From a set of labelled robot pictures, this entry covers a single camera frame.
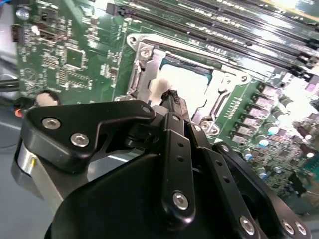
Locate silver metal socket cover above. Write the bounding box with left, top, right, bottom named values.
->
left=127, top=41, right=251, bottom=125

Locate square silver CPU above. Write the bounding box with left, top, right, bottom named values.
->
left=149, top=58, right=215, bottom=113

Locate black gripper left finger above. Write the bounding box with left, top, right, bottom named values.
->
left=11, top=90, right=196, bottom=224

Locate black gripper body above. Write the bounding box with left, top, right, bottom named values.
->
left=43, top=120, right=234, bottom=239

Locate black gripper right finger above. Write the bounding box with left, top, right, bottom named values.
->
left=171, top=91, right=312, bottom=239

